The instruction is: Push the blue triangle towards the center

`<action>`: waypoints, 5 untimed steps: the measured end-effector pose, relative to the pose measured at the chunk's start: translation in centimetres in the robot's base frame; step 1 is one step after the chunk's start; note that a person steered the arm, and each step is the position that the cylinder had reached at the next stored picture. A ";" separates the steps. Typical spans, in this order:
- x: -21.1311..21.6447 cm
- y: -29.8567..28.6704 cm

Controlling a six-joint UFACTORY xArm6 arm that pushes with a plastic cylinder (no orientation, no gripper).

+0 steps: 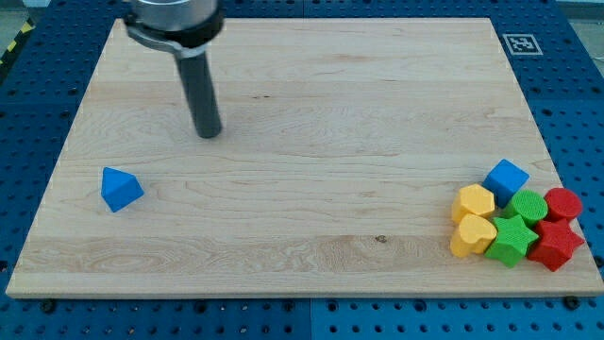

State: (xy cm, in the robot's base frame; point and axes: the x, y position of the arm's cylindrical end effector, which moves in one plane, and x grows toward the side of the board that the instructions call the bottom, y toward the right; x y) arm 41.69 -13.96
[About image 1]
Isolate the blue triangle block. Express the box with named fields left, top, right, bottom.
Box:
left=101, top=167, right=144, bottom=213

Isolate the wooden board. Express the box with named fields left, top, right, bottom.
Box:
left=7, top=18, right=603, bottom=299

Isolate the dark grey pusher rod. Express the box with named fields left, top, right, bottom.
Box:
left=176, top=53, right=223, bottom=139

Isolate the yellow hexagon block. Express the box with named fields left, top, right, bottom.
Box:
left=451, top=183, right=495, bottom=224

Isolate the yellow heart block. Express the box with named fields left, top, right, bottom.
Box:
left=449, top=214, right=497, bottom=258

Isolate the blue cube block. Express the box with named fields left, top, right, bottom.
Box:
left=482, top=159, right=529, bottom=208

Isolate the green star block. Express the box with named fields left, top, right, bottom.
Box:
left=484, top=215, right=539, bottom=268

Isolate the green cylinder block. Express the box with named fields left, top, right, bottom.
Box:
left=501, top=190, right=548, bottom=229

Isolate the white fiducial marker tag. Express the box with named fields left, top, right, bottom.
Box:
left=503, top=33, right=543, bottom=56

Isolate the red cylinder block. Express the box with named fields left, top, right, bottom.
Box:
left=544, top=188, right=583, bottom=221

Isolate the red star block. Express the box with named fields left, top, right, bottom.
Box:
left=527, top=219, right=585, bottom=272

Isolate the yellow black hazard tape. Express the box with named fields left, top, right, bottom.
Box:
left=1, top=18, right=36, bottom=67

